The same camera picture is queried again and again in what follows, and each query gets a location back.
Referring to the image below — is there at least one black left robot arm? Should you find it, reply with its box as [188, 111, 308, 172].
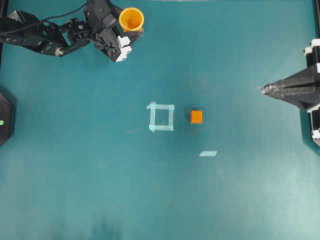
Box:
[0, 0, 145, 62]

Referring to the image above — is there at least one black base with green light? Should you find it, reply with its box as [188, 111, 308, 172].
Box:
[0, 91, 13, 146]

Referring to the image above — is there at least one light blue tape strip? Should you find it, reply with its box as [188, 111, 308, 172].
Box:
[199, 151, 218, 157]

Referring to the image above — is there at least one black frame post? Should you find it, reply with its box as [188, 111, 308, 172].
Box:
[312, 0, 320, 39]

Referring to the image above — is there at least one yellow-orange plastic cup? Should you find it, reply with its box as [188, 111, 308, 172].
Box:
[118, 7, 145, 32]

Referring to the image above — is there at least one light blue tape square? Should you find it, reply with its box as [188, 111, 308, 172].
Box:
[146, 101, 175, 133]

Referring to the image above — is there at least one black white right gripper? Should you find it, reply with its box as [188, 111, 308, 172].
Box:
[261, 38, 320, 147]

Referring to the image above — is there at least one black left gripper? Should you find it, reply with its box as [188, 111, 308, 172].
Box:
[84, 0, 144, 62]

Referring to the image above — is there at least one small orange cube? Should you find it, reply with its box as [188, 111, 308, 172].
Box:
[190, 110, 203, 124]

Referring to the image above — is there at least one black cable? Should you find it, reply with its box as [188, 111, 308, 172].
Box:
[0, 2, 88, 35]

